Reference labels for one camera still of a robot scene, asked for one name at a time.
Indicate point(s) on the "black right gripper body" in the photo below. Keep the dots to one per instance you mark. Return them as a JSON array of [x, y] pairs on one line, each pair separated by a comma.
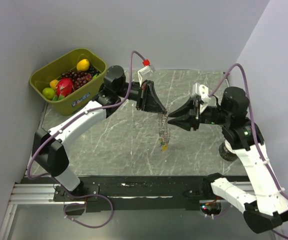
[[196, 111]]

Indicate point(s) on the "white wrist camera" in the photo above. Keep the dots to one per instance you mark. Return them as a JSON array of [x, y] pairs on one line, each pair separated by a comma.
[[200, 92], [144, 73]]

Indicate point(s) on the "red dragon fruit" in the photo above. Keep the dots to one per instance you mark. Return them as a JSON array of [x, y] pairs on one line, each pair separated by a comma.
[[64, 88]]

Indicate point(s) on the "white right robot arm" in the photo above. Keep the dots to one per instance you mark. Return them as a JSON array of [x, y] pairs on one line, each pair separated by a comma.
[[267, 208]]

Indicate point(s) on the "small orange fruit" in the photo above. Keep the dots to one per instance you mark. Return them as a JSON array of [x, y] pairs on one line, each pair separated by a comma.
[[53, 83]]

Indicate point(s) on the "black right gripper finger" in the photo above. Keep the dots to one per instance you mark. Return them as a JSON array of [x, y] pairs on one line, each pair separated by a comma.
[[183, 110], [183, 123]]

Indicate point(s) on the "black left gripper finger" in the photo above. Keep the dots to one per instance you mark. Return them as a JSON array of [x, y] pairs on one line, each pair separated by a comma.
[[155, 110], [153, 100]]

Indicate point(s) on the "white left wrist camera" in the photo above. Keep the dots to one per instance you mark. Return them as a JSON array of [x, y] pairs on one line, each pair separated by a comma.
[[144, 73]]

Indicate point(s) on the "yellow lemon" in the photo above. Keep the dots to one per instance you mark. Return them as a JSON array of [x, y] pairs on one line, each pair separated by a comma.
[[83, 65]]

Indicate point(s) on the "yellow key tag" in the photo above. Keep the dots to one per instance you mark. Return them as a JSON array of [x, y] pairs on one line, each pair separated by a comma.
[[164, 148]]

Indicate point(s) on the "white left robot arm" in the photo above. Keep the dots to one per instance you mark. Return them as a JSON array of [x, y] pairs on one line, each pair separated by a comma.
[[49, 146]]

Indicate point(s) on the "dark red grape bunch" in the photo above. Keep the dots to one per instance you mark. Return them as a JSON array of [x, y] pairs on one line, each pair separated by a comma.
[[80, 78]]

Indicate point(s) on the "green lime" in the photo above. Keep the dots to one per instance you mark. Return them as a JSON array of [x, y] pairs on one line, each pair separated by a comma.
[[48, 93]]

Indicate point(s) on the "olive green plastic bin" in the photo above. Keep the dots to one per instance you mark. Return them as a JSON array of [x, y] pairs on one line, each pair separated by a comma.
[[77, 99]]

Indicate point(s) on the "black tape roll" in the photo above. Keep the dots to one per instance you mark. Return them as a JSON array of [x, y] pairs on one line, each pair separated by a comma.
[[226, 152]]

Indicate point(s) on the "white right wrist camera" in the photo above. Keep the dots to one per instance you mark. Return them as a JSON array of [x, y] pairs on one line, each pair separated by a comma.
[[200, 92]]

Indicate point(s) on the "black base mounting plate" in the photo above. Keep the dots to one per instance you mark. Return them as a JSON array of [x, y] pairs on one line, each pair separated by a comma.
[[105, 193]]

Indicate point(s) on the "aluminium rail frame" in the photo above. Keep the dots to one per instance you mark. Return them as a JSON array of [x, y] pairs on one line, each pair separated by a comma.
[[26, 205]]

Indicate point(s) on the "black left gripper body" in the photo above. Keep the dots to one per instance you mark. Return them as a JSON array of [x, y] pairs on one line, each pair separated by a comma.
[[140, 106]]

